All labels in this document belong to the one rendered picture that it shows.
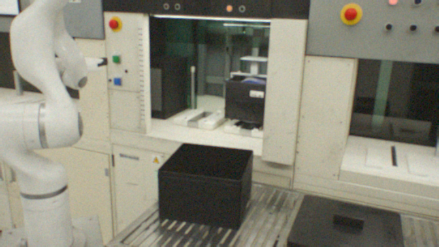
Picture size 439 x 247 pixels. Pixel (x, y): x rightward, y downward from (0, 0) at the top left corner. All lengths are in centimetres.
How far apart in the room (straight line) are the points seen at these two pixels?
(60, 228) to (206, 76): 162
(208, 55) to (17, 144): 167
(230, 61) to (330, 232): 153
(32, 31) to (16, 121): 22
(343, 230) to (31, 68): 91
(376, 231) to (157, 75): 125
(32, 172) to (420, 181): 124
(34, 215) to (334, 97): 102
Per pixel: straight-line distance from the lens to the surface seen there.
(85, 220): 132
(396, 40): 136
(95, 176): 200
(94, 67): 155
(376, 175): 148
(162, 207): 126
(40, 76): 103
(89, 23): 180
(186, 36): 210
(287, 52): 135
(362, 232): 113
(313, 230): 109
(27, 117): 102
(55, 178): 107
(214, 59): 248
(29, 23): 105
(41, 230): 113
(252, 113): 169
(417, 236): 138
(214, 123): 180
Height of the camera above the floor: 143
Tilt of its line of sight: 17 degrees down
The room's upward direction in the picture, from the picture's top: 2 degrees clockwise
